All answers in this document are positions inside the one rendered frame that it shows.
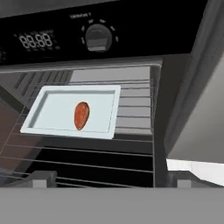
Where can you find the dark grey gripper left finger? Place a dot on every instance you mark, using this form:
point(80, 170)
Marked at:
point(43, 178)

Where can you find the white rectangular tray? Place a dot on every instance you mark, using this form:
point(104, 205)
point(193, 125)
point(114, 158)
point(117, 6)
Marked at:
point(52, 112)

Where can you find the orange sweet potato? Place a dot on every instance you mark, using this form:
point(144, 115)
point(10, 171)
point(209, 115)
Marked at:
point(81, 115)

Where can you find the black oven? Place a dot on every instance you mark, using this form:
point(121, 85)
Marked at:
point(122, 35)

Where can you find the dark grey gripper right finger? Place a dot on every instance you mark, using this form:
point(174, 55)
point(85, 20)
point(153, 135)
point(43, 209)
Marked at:
point(182, 178)

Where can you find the grey cupboard side panel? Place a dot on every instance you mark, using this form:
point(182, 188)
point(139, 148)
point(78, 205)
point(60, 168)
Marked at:
point(198, 96)

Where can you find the black oven knob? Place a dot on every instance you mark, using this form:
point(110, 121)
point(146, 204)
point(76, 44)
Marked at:
point(98, 37)

